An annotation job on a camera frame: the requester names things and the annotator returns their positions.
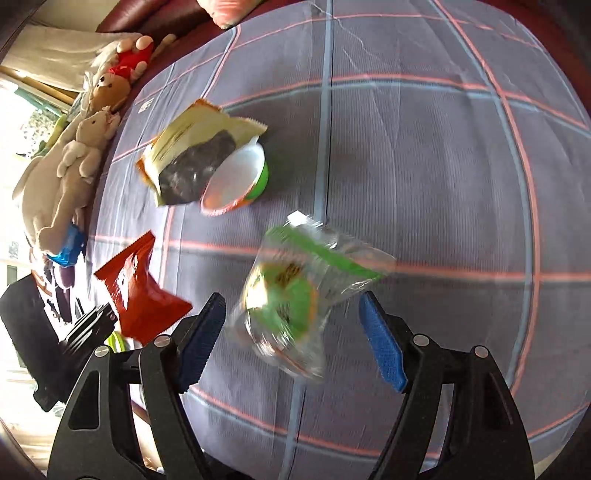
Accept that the red snack packet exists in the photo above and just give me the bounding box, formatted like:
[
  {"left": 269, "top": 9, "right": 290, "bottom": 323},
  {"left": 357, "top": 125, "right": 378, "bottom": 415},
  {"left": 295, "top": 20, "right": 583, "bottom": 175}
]
[{"left": 94, "top": 231, "right": 192, "bottom": 345}]

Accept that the green clear plastic wrapper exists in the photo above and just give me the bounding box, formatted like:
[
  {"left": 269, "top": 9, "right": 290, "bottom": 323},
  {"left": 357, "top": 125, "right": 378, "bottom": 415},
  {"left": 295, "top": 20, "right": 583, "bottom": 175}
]
[{"left": 228, "top": 211, "right": 397, "bottom": 380}]

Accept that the white green yogurt cup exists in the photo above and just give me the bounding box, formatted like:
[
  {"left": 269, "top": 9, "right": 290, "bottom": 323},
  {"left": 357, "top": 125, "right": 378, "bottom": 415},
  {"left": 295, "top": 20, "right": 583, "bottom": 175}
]
[{"left": 200, "top": 137, "right": 270, "bottom": 217}]

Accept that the yellow black snack bag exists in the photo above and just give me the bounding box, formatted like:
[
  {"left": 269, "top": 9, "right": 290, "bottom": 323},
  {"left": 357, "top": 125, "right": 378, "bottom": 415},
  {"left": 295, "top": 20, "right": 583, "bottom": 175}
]
[{"left": 136, "top": 98, "right": 267, "bottom": 206}]

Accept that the beige rabbit plush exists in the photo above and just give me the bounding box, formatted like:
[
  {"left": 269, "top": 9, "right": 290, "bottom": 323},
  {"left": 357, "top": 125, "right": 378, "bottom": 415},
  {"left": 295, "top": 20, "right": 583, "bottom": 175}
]
[{"left": 12, "top": 109, "right": 120, "bottom": 256}]

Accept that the grey plaid tablecloth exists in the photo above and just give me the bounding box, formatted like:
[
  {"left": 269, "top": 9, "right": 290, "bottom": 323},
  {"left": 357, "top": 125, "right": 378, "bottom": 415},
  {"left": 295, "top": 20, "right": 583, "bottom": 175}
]
[{"left": 77, "top": 1, "right": 590, "bottom": 461}]

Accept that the brown teddy bear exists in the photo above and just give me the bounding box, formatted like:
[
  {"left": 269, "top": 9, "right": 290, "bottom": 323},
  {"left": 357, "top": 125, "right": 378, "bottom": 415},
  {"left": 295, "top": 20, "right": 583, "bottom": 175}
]
[{"left": 89, "top": 72, "right": 131, "bottom": 114}]

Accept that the cream curtain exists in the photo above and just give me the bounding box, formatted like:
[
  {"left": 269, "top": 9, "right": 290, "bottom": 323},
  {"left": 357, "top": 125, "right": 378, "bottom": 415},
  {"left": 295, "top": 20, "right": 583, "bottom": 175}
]
[{"left": 1, "top": 25, "right": 140, "bottom": 92}]

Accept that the red plush doll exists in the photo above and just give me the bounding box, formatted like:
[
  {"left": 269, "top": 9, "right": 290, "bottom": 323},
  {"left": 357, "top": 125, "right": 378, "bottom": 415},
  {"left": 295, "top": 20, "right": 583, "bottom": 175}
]
[{"left": 108, "top": 34, "right": 176, "bottom": 83}]

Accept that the dark red leather sofa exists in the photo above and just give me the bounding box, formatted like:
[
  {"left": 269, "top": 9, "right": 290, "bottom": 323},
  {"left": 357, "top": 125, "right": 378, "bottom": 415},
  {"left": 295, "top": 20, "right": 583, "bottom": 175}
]
[{"left": 96, "top": 0, "right": 211, "bottom": 38}]

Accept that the pink carrot plush pillow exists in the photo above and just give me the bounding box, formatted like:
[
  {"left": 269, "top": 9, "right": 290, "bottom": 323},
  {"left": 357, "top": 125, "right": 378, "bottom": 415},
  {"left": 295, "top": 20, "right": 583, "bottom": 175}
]
[{"left": 197, "top": 0, "right": 262, "bottom": 30}]

